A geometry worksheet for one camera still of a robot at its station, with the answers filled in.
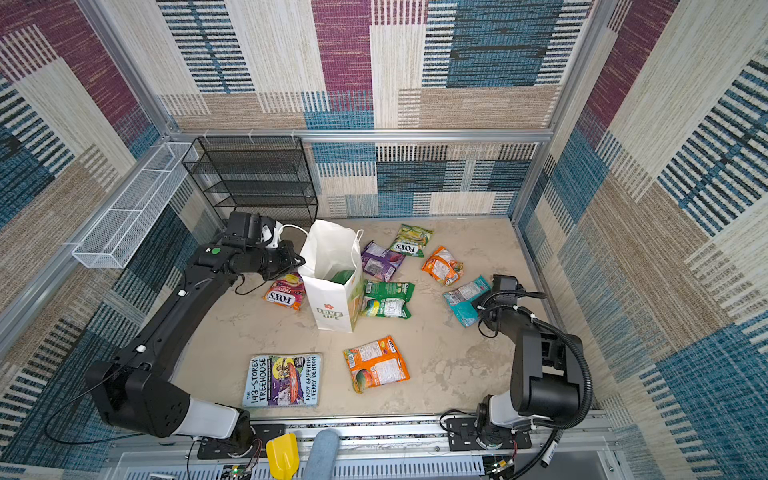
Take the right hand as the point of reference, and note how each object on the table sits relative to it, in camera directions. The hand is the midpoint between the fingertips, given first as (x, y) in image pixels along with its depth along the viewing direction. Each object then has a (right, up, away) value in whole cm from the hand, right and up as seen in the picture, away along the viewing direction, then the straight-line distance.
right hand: (478, 307), depth 94 cm
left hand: (-49, +17, -16) cm, 54 cm away
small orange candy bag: (-10, +12, +7) cm, 17 cm away
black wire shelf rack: (-76, +45, +14) cm, 90 cm away
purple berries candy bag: (-31, +14, +11) cm, 36 cm away
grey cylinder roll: (-43, -29, -26) cm, 58 cm away
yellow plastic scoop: (-53, -31, -23) cm, 65 cm away
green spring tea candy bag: (-29, +2, +1) cm, 29 cm away
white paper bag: (-47, +13, +5) cm, 49 cm away
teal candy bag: (-5, +2, +1) cm, 6 cm away
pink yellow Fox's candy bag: (-60, +5, +2) cm, 60 cm away
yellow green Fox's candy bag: (-20, +21, +15) cm, 33 cm away
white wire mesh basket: (-92, +21, -23) cm, 97 cm away
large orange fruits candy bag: (-32, -13, -11) cm, 36 cm away
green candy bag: (-43, +9, +5) cm, 44 cm away
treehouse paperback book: (-58, -17, -13) cm, 62 cm away
